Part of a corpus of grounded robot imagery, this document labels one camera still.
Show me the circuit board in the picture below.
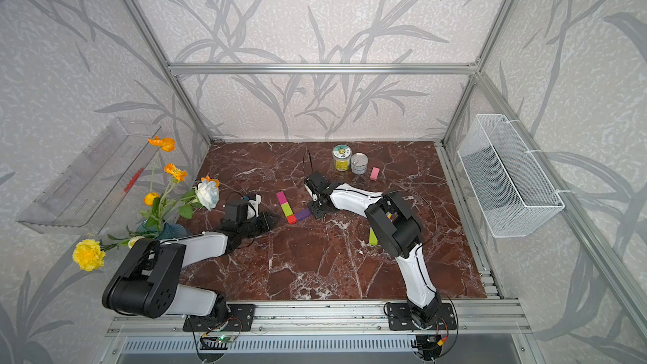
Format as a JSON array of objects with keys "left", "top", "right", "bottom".
[
  {"left": 198, "top": 333, "right": 240, "bottom": 351},
  {"left": 411, "top": 335, "right": 448, "bottom": 355}
]

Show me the flower bouquet in glass vase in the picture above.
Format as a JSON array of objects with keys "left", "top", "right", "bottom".
[{"left": 72, "top": 163, "right": 220, "bottom": 272}]

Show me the clear plastic wall shelf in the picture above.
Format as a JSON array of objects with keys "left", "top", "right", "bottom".
[{"left": 17, "top": 118, "right": 161, "bottom": 235}]

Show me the left circuit board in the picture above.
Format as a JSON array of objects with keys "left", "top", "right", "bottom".
[{"left": 198, "top": 333, "right": 240, "bottom": 351}]

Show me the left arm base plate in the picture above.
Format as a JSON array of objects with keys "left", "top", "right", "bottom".
[{"left": 182, "top": 303, "right": 255, "bottom": 334}]

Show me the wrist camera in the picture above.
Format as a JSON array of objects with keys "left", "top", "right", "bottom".
[
  {"left": 304, "top": 171, "right": 330, "bottom": 202},
  {"left": 223, "top": 194, "right": 261, "bottom": 223}
]

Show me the yellow green labelled tin can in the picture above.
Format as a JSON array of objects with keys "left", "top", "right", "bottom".
[{"left": 332, "top": 144, "right": 352, "bottom": 171}]

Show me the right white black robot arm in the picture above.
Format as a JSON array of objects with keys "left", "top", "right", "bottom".
[{"left": 305, "top": 180, "right": 441, "bottom": 330}]

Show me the silver tin can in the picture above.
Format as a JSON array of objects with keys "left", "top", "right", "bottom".
[{"left": 350, "top": 153, "right": 368, "bottom": 175}]

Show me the magenta long block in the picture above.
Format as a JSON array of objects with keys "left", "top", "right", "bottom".
[{"left": 276, "top": 191, "right": 287, "bottom": 205}]

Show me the purple long block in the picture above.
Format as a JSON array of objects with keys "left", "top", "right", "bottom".
[{"left": 294, "top": 208, "right": 312, "bottom": 222}]

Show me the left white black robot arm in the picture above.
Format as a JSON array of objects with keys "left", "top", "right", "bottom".
[{"left": 102, "top": 212, "right": 280, "bottom": 322}]

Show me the pink small block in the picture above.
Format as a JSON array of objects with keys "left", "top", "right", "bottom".
[{"left": 370, "top": 167, "right": 380, "bottom": 181}]

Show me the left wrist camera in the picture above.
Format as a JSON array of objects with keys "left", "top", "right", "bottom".
[{"left": 223, "top": 194, "right": 261, "bottom": 223}]

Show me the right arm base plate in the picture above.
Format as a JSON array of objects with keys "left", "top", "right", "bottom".
[{"left": 382, "top": 302, "right": 458, "bottom": 331}]

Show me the right circuit board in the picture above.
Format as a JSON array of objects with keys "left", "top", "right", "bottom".
[{"left": 411, "top": 335, "right": 448, "bottom": 355}]

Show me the lime green long block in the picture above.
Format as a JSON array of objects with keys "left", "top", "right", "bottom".
[{"left": 281, "top": 202, "right": 294, "bottom": 217}]

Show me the white wire basket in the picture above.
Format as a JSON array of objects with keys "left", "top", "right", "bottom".
[{"left": 458, "top": 114, "right": 564, "bottom": 239}]

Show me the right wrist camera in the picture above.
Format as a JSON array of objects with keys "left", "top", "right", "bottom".
[{"left": 304, "top": 171, "right": 330, "bottom": 202}]

